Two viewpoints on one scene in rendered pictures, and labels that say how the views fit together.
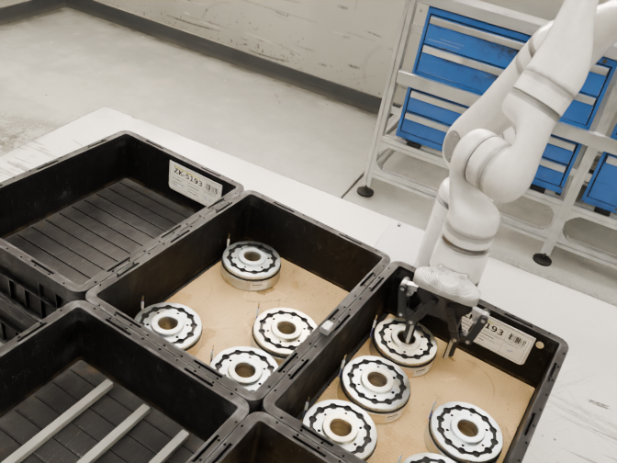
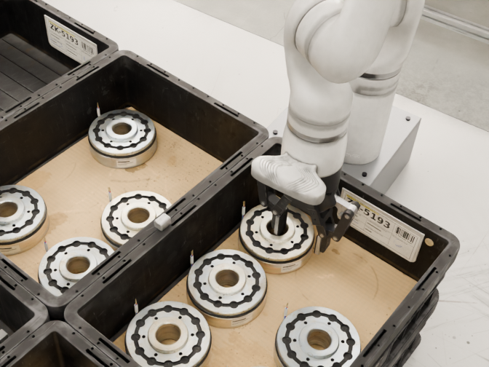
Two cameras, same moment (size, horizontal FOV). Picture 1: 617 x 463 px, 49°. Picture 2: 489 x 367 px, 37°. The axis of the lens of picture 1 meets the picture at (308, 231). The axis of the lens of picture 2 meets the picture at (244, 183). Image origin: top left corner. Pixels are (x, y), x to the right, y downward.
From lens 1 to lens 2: 0.30 m
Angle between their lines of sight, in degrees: 14
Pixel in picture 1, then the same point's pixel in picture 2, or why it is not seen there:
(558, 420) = (479, 319)
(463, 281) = (306, 174)
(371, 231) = not seen: hidden behind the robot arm
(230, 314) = (89, 196)
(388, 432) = (234, 337)
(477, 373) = (362, 269)
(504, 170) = (329, 45)
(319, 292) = (199, 170)
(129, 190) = (10, 49)
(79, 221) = not seen: outside the picture
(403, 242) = not seen: hidden behind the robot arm
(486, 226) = (327, 110)
